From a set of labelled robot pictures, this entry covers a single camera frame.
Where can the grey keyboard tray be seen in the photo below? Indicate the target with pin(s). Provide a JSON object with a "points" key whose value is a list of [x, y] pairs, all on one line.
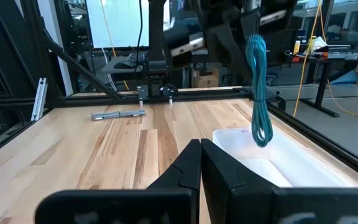
{"points": [[126, 64]]}

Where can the yellow bottle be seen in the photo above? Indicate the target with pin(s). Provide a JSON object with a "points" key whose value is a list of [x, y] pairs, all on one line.
{"points": [[296, 47]]}

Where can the silver aluminium extrusion piece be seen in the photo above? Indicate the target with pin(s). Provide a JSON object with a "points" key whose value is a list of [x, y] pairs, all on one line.
{"points": [[39, 99]]}

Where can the black table clamp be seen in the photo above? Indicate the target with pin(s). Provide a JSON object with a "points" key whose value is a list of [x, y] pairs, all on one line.
{"points": [[168, 92], [142, 93]]}

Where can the black office desk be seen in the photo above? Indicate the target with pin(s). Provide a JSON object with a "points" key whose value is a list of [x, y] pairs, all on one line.
{"points": [[325, 71]]}

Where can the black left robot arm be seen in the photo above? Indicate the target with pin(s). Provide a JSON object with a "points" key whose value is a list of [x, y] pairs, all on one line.
{"points": [[222, 9]]}

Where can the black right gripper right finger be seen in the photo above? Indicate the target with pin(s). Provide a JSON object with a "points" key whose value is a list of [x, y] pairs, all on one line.
{"points": [[228, 183]]}

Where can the black diagonal frame strut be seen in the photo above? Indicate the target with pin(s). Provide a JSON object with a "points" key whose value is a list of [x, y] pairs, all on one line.
{"points": [[79, 70]]}

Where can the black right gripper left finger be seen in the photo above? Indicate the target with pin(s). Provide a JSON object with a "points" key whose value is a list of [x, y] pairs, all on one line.
{"points": [[179, 180]]}

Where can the bright monitor screen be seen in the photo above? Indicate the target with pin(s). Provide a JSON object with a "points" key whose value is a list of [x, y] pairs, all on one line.
{"points": [[120, 23]]}

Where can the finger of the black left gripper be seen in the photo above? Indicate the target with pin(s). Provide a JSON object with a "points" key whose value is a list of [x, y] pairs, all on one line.
{"points": [[228, 49], [275, 43]]}

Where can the small brown cardboard box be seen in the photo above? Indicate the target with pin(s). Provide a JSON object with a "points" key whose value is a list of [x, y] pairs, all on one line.
{"points": [[207, 78]]}

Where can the white plastic bin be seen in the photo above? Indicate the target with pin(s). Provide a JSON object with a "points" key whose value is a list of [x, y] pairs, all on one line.
{"points": [[278, 161]]}

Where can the black table frame rail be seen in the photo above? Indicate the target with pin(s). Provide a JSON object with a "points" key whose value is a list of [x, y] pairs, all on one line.
{"points": [[197, 95]]}

